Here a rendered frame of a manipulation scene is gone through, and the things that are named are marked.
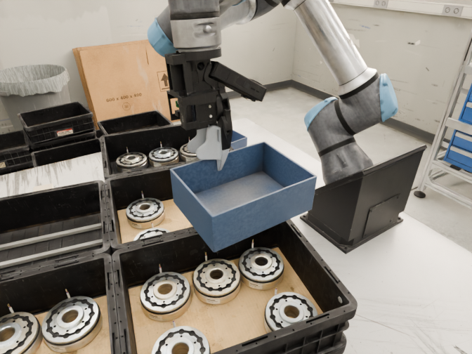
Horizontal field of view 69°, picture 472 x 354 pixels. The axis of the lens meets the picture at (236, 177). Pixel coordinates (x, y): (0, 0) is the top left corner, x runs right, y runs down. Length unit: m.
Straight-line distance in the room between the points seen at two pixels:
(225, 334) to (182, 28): 0.55
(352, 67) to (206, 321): 0.71
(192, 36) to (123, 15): 3.19
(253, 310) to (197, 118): 0.41
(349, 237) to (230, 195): 0.52
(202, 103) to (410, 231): 0.89
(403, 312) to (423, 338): 0.07
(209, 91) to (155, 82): 3.13
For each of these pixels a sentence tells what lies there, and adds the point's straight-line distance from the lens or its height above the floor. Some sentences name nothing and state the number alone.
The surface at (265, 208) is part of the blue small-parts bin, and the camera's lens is 0.53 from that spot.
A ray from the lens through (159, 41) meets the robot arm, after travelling 0.70.
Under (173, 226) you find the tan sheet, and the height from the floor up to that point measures 0.83.
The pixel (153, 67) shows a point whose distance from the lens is 3.67.
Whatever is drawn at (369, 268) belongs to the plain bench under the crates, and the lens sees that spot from 1.08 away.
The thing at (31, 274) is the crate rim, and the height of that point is 0.93.
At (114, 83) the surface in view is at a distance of 3.57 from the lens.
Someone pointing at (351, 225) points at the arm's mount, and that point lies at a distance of 1.03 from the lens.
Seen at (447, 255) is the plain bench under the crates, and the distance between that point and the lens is 1.22.
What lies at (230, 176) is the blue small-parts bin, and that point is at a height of 1.09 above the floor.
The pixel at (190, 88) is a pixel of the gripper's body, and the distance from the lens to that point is 0.56.
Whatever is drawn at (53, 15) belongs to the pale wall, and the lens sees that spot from 3.60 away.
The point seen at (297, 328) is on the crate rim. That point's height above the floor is 0.93.
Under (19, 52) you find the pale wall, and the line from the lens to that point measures 3.63.
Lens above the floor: 1.44
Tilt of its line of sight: 32 degrees down
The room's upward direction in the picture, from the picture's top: straight up
